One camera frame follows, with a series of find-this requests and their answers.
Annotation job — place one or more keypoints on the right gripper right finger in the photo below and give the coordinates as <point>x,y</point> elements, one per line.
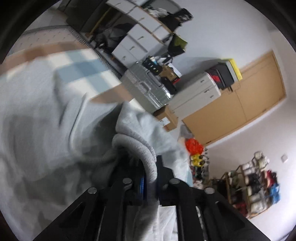
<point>169,188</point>

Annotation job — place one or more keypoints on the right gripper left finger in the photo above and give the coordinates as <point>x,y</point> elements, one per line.
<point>126,183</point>

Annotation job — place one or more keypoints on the grey sweatshirt with red print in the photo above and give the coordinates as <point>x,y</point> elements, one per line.
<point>55,143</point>

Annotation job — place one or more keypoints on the orange plastic bag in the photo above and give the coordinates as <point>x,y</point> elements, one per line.
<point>193,146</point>

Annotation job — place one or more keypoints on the cardboard box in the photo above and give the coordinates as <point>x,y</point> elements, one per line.
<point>167,118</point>

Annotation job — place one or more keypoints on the wooden shoe rack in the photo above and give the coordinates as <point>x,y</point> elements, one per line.
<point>252,188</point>

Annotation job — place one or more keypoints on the silver aluminium suitcase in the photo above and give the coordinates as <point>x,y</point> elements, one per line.
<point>145,87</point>

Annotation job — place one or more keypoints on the white low drawer unit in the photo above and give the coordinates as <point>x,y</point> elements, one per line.
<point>197,93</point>

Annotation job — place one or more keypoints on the checkered brown blue bed cover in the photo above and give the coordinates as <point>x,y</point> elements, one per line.
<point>75,65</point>

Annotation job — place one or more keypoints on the yellow black box stack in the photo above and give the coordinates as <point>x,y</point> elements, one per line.
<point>225,73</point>

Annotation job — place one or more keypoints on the wooden double door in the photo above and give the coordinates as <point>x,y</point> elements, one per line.
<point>260,89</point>

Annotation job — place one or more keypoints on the green bag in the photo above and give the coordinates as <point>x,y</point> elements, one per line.
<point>177,45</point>

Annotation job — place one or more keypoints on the white drawer cabinet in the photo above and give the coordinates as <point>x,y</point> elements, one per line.
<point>145,38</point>

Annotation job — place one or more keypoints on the white wall switch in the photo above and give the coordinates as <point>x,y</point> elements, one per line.
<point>284,158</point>

